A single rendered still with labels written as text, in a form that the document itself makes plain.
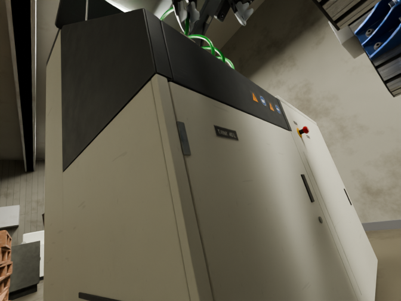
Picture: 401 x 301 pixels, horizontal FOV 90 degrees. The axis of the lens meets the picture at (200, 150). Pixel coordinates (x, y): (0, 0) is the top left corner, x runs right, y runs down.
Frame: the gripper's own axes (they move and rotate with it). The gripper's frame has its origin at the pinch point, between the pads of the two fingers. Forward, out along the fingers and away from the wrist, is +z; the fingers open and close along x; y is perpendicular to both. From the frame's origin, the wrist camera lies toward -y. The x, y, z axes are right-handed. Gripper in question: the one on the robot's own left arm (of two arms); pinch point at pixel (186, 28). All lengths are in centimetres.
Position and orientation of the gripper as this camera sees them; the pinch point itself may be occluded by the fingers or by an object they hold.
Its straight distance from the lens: 88.3
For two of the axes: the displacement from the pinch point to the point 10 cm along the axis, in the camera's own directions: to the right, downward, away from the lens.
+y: 5.6, 3.5, -7.5
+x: 8.3, -2.8, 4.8
